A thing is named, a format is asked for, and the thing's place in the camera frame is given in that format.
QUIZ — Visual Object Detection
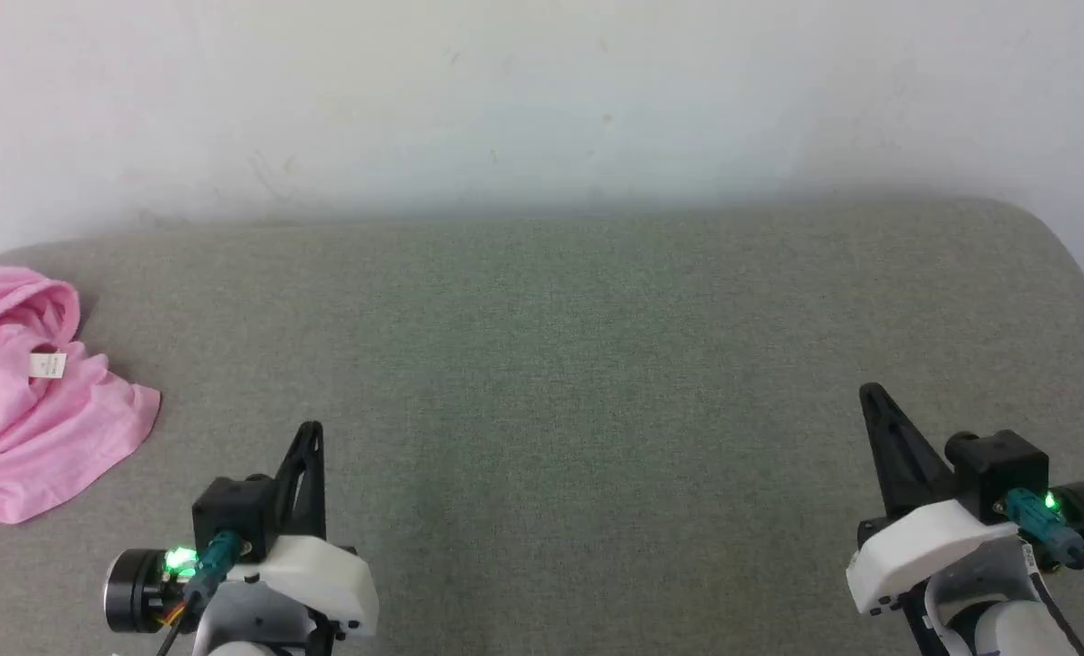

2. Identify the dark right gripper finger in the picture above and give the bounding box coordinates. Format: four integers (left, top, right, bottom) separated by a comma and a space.
873, 384, 958, 513
858, 383, 916, 522

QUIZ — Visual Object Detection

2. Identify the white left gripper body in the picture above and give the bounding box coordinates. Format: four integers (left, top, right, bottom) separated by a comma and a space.
103, 535, 381, 639

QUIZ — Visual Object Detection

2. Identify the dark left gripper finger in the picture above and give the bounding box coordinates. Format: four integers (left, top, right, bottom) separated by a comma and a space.
300, 422, 328, 540
271, 421, 317, 545

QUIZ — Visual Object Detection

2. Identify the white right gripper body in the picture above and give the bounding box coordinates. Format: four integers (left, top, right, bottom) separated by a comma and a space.
846, 480, 1084, 617

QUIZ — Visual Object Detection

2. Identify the pink cloth garment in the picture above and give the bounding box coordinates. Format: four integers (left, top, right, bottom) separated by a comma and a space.
0, 265, 162, 526

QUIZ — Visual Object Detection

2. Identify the grey-green fabric sofa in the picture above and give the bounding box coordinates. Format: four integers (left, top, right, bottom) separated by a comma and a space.
0, 196, 1084, 656

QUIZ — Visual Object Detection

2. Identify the left black cable teal plug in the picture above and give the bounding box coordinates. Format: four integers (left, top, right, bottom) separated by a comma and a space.
153, 530, 244, 656

